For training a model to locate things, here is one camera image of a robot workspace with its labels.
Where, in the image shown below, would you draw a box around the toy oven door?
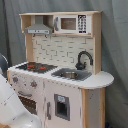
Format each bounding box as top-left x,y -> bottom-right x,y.
18,91 -> 37,114

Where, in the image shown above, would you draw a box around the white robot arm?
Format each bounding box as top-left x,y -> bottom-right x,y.
0,53 -> 42,128

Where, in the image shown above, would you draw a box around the wooden toy kitchen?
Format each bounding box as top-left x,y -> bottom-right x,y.
8,11 -> 114,128

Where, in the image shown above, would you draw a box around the grey toy sink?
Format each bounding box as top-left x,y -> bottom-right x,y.
52,68 -> 92,81

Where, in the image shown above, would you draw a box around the black toy faucet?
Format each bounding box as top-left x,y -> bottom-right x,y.
75,51 -> 93,70

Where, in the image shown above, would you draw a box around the black stovetop red burners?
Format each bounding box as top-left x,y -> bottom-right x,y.
18,62 -> 55,73

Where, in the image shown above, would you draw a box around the right stove knob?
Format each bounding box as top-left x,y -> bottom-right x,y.
30,81 -> 37,88

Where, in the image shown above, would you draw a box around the stove knob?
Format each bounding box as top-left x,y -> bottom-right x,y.
12,77 -> 18,83
30,81 -> 37,88

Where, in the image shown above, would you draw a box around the white toy microwave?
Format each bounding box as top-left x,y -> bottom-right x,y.
54,15 -> 91,34

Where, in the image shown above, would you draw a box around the grey ice dispenser panel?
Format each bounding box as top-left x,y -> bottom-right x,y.
54,94 -> 70,120

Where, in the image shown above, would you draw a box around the grey range hood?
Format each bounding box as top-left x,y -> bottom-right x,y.
24,16 -> 53,34

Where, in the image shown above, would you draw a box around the left stove knob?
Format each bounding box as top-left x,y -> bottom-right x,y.
12,77 -> 18,83

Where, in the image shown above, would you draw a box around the grey cabinet door handle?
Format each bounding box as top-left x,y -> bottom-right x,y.
47,102 -> 51,120

